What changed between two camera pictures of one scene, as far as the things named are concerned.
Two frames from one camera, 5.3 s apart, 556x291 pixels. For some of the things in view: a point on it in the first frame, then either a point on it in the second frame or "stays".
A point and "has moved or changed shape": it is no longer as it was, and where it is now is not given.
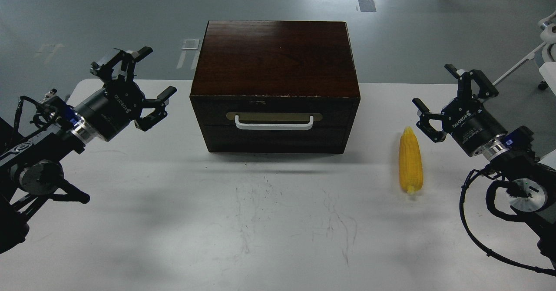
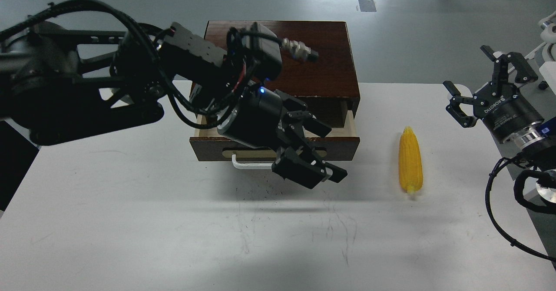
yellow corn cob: x=410 y=160 stays
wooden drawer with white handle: x=271 y=124 has moved or changed shape
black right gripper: x=469 y=122 → x=506 y=112
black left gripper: x=110 y=110 → x=259 y=119
